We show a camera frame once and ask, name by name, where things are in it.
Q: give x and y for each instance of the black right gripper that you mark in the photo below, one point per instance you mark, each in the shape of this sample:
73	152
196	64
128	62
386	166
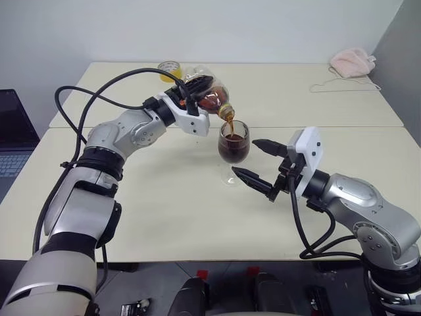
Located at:
285	179

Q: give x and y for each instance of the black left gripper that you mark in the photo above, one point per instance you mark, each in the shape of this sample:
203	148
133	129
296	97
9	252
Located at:
179	93

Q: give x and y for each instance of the clear bottle with dark drink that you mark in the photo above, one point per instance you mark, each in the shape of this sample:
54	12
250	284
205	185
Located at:
217	98

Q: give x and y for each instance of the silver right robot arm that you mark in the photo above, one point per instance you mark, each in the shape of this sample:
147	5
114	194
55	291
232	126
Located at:
378	210

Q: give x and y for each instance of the clear wine glass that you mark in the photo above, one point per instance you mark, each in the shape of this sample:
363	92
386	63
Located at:
233	148

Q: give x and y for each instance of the yellow tape roll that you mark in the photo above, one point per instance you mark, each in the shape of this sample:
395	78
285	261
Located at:
172	69

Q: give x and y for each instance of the pink cloth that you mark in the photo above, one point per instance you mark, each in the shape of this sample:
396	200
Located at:
352	62

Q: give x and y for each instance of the grey laptop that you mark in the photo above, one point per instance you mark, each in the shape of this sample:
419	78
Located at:
13	145

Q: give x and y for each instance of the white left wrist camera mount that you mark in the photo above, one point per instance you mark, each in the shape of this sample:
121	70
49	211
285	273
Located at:
194	121

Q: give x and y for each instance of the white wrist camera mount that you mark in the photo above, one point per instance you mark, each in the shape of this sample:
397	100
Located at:
194	121
309	154

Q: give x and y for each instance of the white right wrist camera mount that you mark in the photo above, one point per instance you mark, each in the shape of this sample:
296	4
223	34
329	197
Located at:
309	154

